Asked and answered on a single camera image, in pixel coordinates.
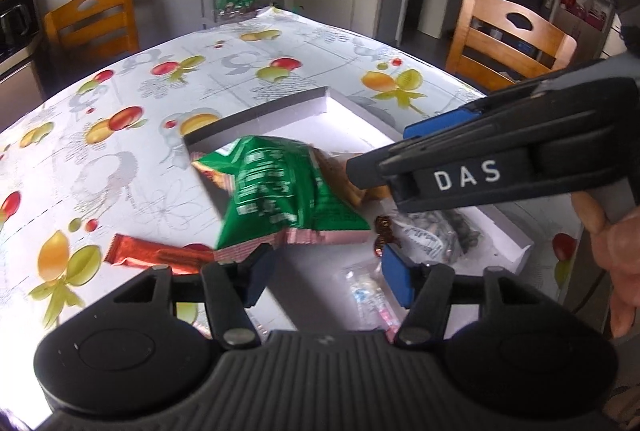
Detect fruit pattern tablecloth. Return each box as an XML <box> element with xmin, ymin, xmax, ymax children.
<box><xmin>0</xmin><ymin>6</ymin><xmax>576</xmax><ymax>427</ymax></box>

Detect green snack bag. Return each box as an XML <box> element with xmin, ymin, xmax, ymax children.
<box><xmin>192</xmin><ymin>136</ymin><xmax>370</xmax><ymax>262</ymax></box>

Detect white shallow cardboard box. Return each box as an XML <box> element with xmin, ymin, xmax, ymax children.
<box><xmin>183</xmin><ymin>87</ymin><xmax>534</xmax><ymax>333</ymax></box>

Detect small clear candy packet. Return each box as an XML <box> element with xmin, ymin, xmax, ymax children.
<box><xmin>345</xmin><ymin>261</ymin><xmax>400</xmax><ymax>341</ymax></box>

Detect black coffee machine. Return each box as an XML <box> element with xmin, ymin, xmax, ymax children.
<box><xmin>0</xmin><ymin>0</ymin><xmax>40</xmax><ymax>60</ymax></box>

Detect long orange stick packet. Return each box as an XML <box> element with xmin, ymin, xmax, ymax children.
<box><xmin>104</xmin><ymin>234</ymin><xmax>215</xmax><ymax>275</ymax></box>

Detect clear sunflower seed packet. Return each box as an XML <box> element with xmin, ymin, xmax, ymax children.
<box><xmin>390</xmin><ymin>210</ymin><xmax>482</xmax><ymax>265</ymax></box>

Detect wooden chair at back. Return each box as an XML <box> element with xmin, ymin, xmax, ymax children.
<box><xmin>43</xmin><ymin>0</ymin><xmax>140</xmax><ymax>70</ymax></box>

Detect white cabinet under machine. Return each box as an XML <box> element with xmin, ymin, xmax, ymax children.
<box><xmin>0</xmin><ymin>35</ymin><xmax>46</xmax><ymax>130</ymax></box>

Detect wooden chair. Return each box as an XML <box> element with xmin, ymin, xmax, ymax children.
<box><xmin>445</xmin><ymin>0</ymin><xmax>577</xmax><ymax>91</ymax></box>
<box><xmin>43</xmin><ymin>0</ymin><xmax>140</xmax><ymax>70</ymax></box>

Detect gold foil candy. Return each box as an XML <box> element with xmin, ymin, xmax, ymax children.
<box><xmin>373</xmin><ymin>214</ymin><xmax>401</xmax><ymax>259</ymax></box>

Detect wooden chair at right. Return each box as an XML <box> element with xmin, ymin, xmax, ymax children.
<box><xmin>445</xmin><ymin>0</ymin><xmax>577</xmax><ymax>91</ymax></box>

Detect green candies on cart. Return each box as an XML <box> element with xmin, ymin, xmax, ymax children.
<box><xmin>216</xmin><ymin>0</ymin><xmax>258</xmax><ymax>15</ymax></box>

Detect orange peanut snack bag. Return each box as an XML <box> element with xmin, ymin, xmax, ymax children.
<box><xmin>311</xmin><ymin>145</ymin><xmax>394</xmax><ymax>207</ymax></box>

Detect person right hand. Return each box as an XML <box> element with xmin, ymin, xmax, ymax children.
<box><xmin>570</xmin><ymin>192</ymin><xmax>640</xmax><ymax>338</ymax></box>

